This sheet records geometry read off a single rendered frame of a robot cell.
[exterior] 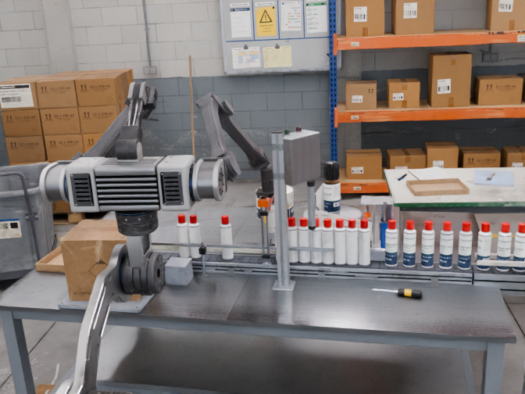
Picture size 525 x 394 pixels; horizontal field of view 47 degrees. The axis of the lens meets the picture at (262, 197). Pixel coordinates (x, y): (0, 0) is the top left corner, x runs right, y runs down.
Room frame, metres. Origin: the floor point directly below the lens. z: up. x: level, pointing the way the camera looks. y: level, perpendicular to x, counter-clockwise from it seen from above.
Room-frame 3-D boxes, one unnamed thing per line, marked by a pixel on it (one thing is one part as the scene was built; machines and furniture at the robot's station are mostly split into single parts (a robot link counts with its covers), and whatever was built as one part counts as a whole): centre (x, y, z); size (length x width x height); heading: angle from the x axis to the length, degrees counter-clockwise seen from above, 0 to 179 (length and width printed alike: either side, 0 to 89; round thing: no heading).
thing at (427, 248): (2.37, -0.69, 0.98); 0.05 x 0.05 x 0.20
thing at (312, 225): (2.38, -0.20, 1.18); 0.04 x 0.04 x 0.21
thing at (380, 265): (2.51, -0.06, 0.86); 1.65 x 0.08 x 0.04; 77
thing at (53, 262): (2.74, 0.91, 0.85); 0.30 x 0.26 x 0.04; 77
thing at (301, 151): (2.41, -0.15, 1.38); 0.17 x 0.10 x 0.19; 132
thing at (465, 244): (2.34, -0.83, 0.98); 0.05 x 0.05 x 0.20
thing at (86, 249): (2.38, 0.66, 0.99); 0.30 x 0.24 x 0.27; 84
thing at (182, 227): (2.61, 0.37, 0.98); 0.05 x 0.05 x 0.20
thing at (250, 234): (2.92, -0.28, 0.86); 0.80 x 0.67 x 0.05; 77
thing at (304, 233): (2.49, -0.17, 0.98); 0.05 x 0.05 x 0.20
